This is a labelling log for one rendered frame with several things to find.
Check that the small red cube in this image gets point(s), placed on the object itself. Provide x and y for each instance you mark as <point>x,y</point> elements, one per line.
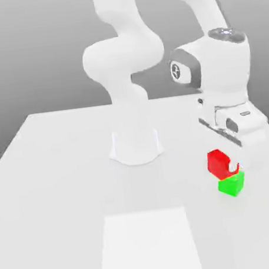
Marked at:
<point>217,163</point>

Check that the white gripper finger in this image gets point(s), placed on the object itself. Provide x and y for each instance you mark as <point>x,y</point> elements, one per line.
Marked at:
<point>233,166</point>

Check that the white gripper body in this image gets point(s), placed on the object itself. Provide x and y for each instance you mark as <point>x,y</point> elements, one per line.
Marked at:
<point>248,132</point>

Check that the small green cube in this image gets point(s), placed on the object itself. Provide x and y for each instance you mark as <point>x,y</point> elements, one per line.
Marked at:
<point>231,185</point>

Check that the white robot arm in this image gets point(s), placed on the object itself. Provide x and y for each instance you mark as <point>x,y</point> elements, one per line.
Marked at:
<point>122,57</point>

